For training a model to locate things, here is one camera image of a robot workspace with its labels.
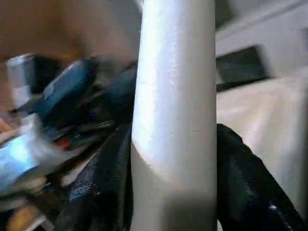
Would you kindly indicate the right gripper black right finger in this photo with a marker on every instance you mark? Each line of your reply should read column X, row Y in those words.
column 240, row 192

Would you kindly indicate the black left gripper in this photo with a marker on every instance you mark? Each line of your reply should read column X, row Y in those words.
column 115, row 96

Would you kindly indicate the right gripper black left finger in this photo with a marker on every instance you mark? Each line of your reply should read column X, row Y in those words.
column 103, row 192

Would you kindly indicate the white plastic table leg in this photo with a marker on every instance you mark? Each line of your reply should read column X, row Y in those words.
column 173, row 96

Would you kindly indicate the white plastic table top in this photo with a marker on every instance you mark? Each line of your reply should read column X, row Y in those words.
column 269, row 125

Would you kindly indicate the white cabinet with glass doors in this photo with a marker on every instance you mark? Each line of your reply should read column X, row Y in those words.
column 274, row 29

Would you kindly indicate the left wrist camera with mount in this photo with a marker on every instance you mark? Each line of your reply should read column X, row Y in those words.
column 65, row 91

